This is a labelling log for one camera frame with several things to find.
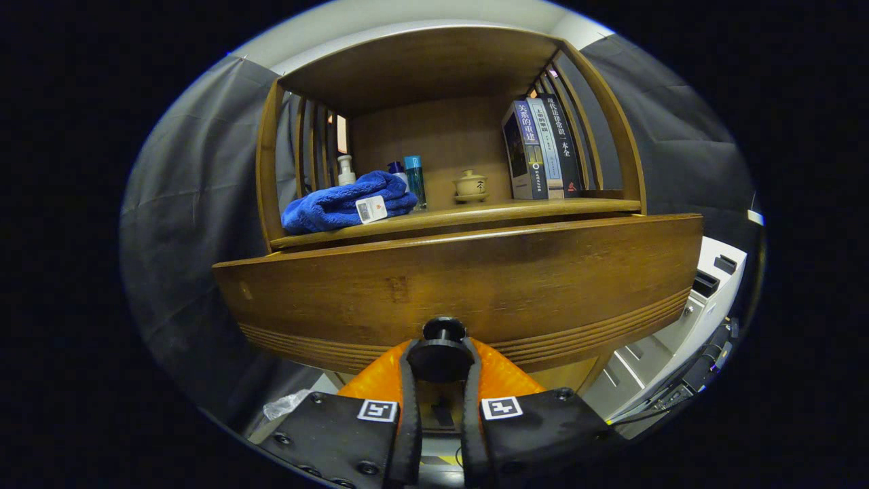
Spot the teal bottle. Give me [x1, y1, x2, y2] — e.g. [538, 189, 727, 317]
[404, 156, 428, 210]

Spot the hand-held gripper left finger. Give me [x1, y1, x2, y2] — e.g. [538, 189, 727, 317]
[255, 338, 423, 488]

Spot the white and light blue book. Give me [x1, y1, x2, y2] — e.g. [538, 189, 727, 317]
[526, 97, 566, 199]

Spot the blue towel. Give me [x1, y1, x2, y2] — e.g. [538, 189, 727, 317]
[281, 170, 419, 236]

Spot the black cable bundle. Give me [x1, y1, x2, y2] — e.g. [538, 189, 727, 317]
[679, 318, 741, 401]

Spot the wooden cabinet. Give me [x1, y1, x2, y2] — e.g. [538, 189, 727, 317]
[255, 26, 647, 396]

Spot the white drawer unit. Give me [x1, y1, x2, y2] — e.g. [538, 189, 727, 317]
[584, 236, 747, 422]

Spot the wooden drawer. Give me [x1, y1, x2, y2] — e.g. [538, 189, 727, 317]
[212, 214, 705, 374]

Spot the beige lidded teacup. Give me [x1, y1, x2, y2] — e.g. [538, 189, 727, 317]
[453, 169, 489, 204]

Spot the wooden cabinet door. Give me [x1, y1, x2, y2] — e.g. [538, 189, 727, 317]
[523, 357, 612, 396]

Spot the black book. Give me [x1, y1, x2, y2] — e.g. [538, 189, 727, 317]
[540, 93, 585, 198]

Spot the black drawer knob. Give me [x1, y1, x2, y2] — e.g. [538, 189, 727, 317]
[406, 316, 476, 382]

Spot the dark blue book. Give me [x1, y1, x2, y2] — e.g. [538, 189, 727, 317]
[502, 101, 549, 200]

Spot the clear plastic bag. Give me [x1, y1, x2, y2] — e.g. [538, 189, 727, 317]
[263, 389, 313, 420]

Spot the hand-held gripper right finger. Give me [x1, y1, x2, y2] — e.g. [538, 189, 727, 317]
[462, 338, 629, 488]

